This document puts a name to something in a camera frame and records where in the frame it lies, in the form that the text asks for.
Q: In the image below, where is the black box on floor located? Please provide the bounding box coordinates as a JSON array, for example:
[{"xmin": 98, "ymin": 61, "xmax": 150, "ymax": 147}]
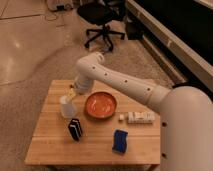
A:
[{"xmin": 125, "ymin": 22, "xmax": 143, "ymax": 40}]

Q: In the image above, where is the black office chair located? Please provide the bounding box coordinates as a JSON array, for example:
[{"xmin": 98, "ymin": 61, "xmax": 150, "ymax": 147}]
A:
[{"xmin": 77, "ymin": 0, "xmax": 125, "ymax": 51}]

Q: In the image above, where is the white box stack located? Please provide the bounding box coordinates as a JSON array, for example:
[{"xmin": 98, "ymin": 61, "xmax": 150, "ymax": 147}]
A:
[{"xmin": 127, "ymin": 112, "xmax": 155, "ymax": 124}]

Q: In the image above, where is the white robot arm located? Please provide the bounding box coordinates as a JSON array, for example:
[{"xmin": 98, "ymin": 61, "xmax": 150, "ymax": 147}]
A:
[{"xmin": 74, "ymin": 52, "xmax": 213, "ymax": 171}]

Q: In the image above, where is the black white striped eraser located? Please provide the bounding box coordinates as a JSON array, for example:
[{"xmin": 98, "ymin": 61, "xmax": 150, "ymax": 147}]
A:
[{"xmin": 68, "ymin": 118, "xmax": 83, "ymax": 141}]

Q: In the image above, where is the orange bowl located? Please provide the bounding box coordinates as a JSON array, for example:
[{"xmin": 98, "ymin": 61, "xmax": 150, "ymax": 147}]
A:
[{"xmin": 85, "ymin": 92, "xmax": 117, "ymax": 119}]

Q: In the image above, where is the wooden table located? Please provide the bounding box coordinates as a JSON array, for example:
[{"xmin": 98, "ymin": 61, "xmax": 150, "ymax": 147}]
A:
[{"xmin": 25, "ymin": 80, "xmax": 160, "ymax": 165}]

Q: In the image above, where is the blue sponge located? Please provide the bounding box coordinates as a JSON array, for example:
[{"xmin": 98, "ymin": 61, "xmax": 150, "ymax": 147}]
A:
[{"xmin": 112, "ymin": 130, "xmax": 128, "ymax": 154}]

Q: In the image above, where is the white ceramic cup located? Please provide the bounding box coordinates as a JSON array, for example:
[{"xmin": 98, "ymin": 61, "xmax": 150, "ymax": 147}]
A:
[{"xmin": 60, "ymin": 96, "xmax": 77, "ymax": 118}]

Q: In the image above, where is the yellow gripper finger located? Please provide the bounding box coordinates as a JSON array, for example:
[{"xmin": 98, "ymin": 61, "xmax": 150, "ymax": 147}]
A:
[{"xmin": 66, "ymin": 88, "xmax": 77, "ymax": 102}]

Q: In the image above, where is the small white cube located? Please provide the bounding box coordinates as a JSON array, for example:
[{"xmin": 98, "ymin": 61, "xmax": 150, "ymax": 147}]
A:
[{"xmin": 119, "ymin": 114, "xmax": 125, "ymax": 121}]

